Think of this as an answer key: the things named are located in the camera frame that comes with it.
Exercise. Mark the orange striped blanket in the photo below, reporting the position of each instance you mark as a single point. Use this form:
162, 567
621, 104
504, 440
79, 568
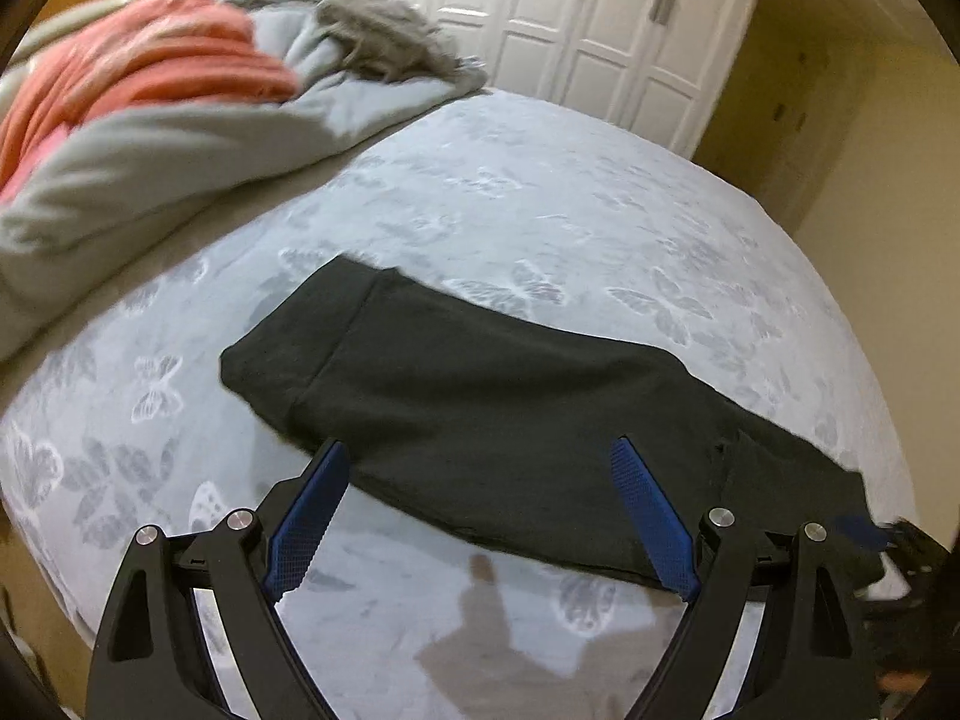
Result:
150, 67

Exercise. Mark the grey crumpled cloth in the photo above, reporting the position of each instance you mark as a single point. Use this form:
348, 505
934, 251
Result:
382, 37

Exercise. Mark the light grey duvet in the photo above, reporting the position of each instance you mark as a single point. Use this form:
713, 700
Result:
150, 157

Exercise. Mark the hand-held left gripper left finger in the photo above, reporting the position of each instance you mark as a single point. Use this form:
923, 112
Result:
311, 495

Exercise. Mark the grey butterfly print blanket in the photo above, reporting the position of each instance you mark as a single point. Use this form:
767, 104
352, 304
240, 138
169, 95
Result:
562, 187

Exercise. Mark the black pants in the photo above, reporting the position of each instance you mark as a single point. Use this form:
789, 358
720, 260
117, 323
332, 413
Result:
487, 405

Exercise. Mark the beige built-in cabinet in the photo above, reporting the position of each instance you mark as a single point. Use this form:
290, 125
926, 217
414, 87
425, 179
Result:
795, 90

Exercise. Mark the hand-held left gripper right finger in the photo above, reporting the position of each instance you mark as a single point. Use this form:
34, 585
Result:
652, 510

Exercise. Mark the white panelled wardrobe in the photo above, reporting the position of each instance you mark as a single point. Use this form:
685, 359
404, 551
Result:
570, 7

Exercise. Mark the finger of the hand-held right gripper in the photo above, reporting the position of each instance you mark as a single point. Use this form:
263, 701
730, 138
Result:
859, 531

